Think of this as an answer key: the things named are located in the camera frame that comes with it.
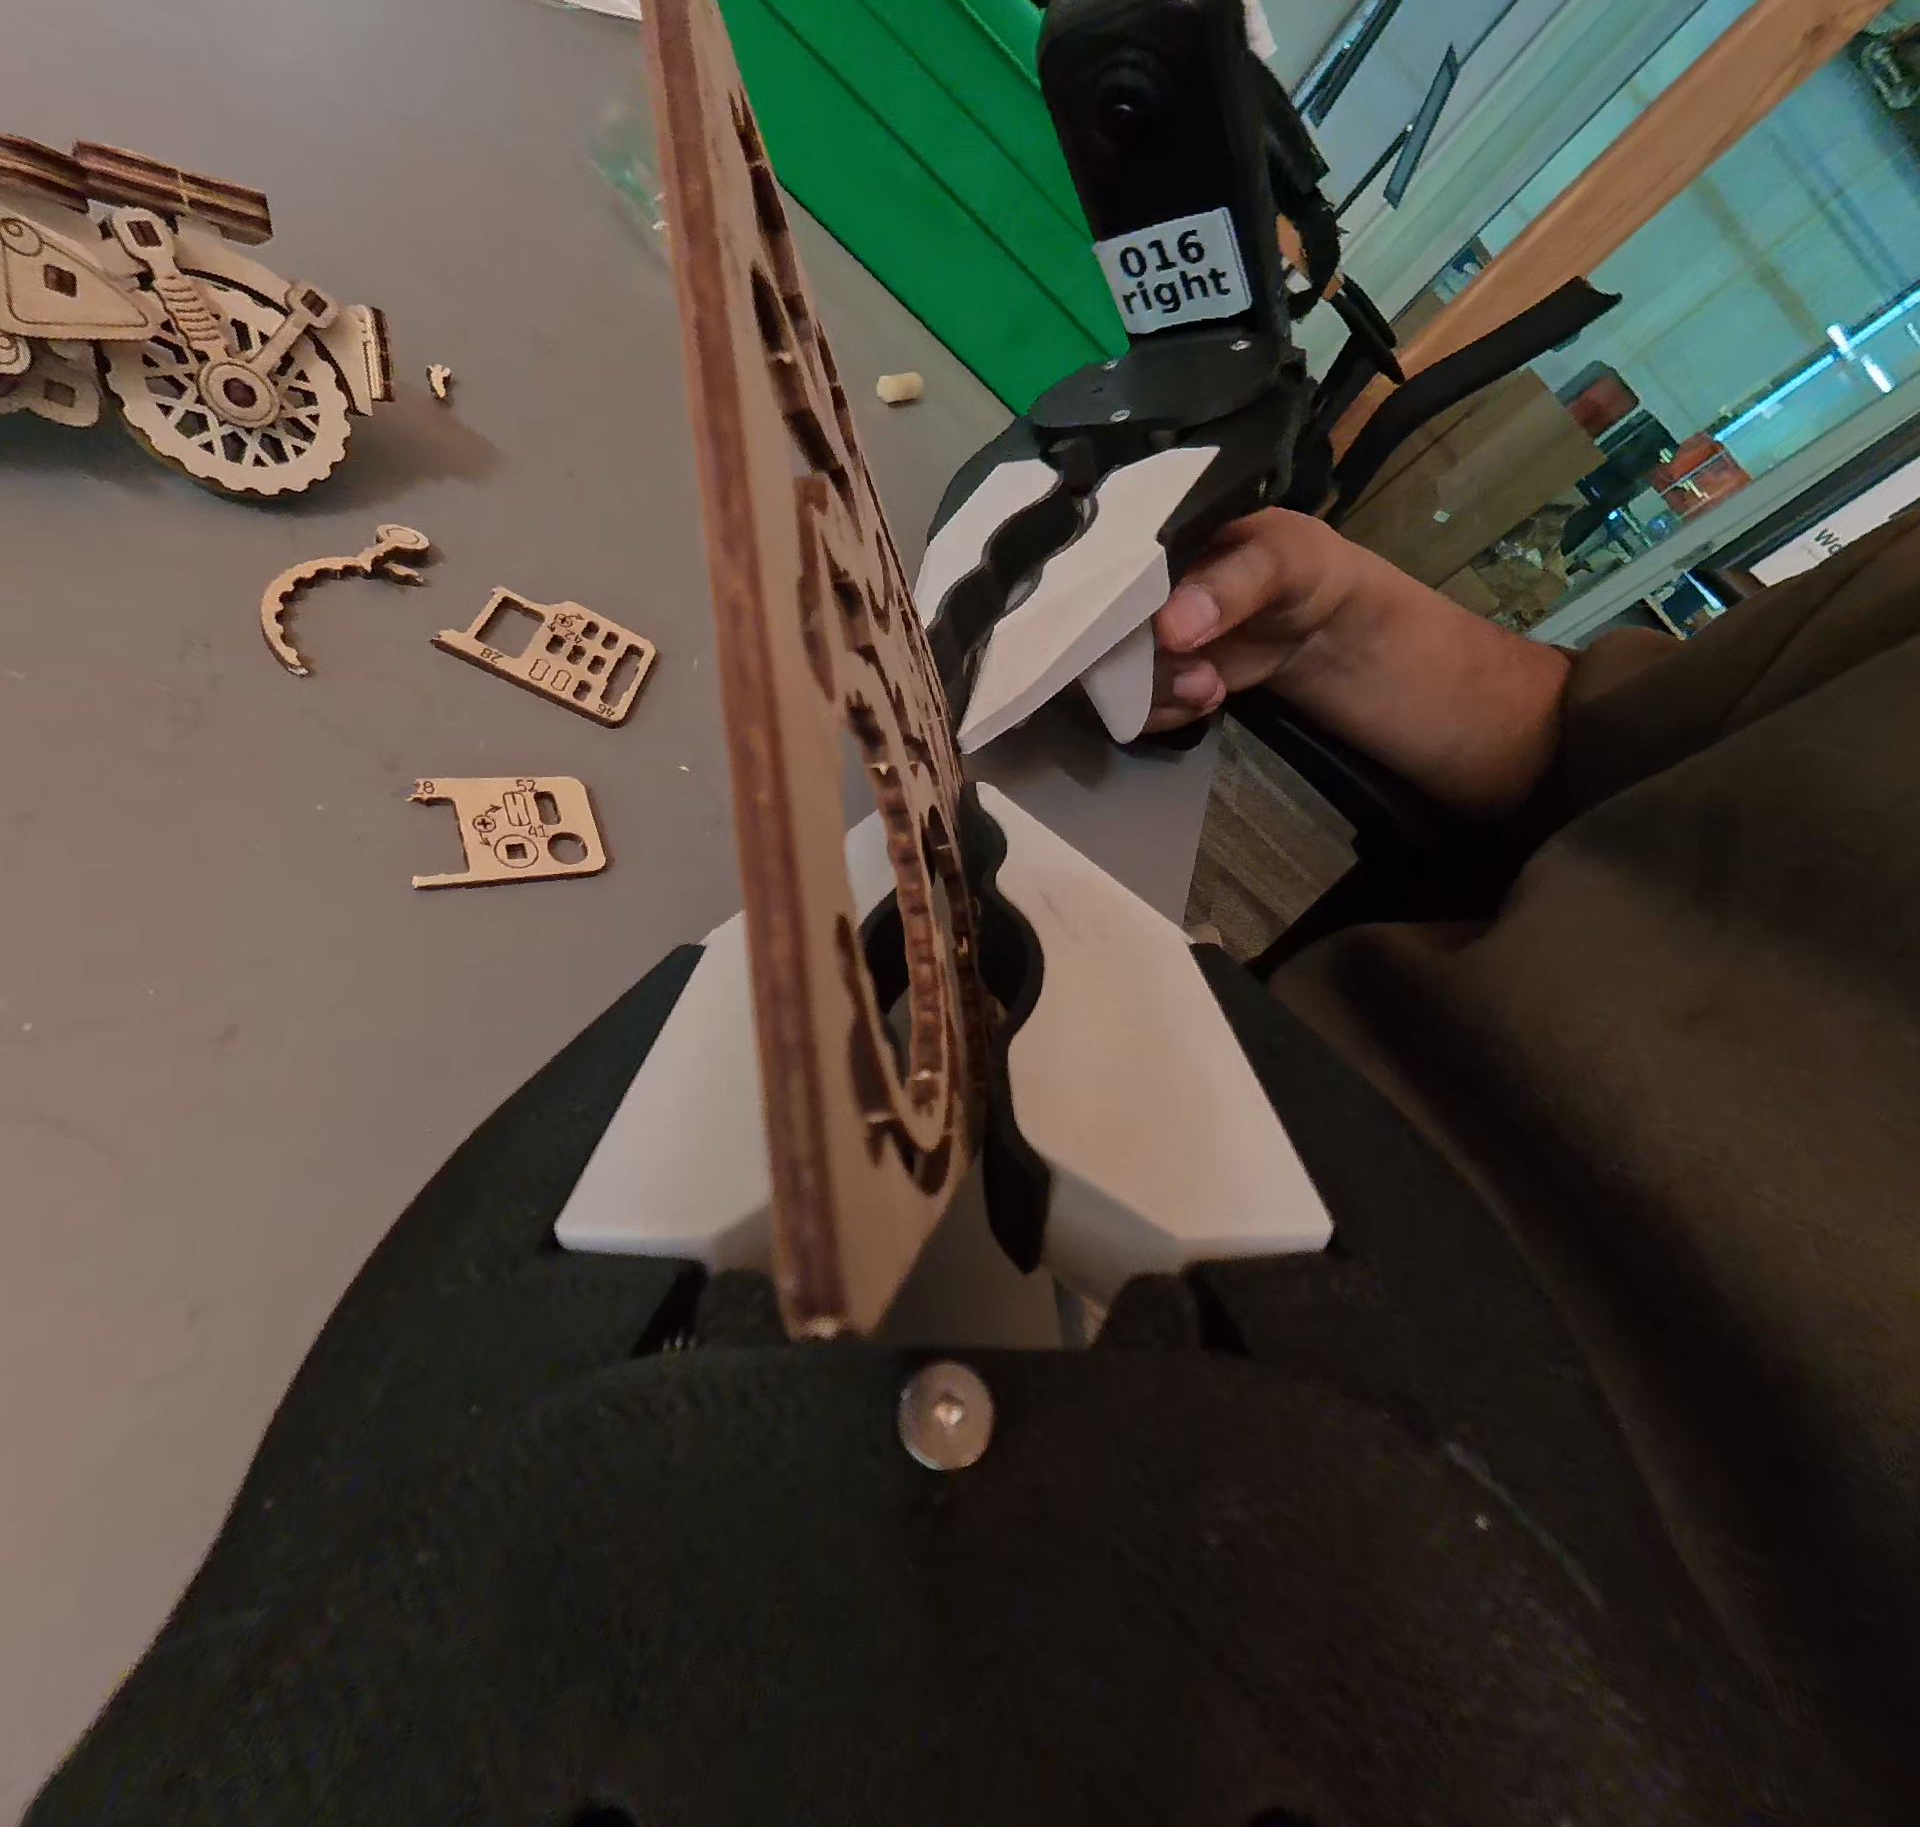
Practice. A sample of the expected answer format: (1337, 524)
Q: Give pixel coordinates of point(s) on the person's right hand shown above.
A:
(1305, 613)

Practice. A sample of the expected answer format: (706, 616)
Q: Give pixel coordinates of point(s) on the person's right forearm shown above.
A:
(1726, 704)

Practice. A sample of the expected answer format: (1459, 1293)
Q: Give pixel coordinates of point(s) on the plywood puzzle sheet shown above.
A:
(706, 359)

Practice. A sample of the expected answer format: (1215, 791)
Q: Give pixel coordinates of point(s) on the framed white sign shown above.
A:
(1791, 561)

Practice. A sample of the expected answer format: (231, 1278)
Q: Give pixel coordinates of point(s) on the wooden plate with many holes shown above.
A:
(465, 643)

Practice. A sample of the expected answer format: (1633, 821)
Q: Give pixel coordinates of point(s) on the wooden beam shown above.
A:
(1695, 102)

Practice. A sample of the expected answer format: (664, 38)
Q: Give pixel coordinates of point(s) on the green panel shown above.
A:
(901, 132)

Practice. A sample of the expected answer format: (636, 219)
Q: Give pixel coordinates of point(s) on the curved wooden hook piece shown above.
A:
(274, 605)

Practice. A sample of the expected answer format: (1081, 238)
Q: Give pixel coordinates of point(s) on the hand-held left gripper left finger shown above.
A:
(676, 1108)

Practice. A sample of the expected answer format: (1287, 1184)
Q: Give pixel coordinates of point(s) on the grey desk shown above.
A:
(301, 1108)

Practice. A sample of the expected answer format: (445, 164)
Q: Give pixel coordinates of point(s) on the wooden motorcycle model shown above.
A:
(236, 389)

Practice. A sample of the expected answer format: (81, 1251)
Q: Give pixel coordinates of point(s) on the red storage box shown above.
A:
(1701, 474)

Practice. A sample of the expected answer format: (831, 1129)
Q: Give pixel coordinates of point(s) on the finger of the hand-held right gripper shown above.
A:
(976, 530)
(1095, 598)

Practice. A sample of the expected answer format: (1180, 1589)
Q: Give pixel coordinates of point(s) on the cardboard box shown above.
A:
(1470, 479)

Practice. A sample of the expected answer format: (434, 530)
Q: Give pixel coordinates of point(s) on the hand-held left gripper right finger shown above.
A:
(1155, 1108)

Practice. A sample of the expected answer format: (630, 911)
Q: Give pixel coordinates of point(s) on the wooden plate with round hole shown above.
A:
(591, 808)

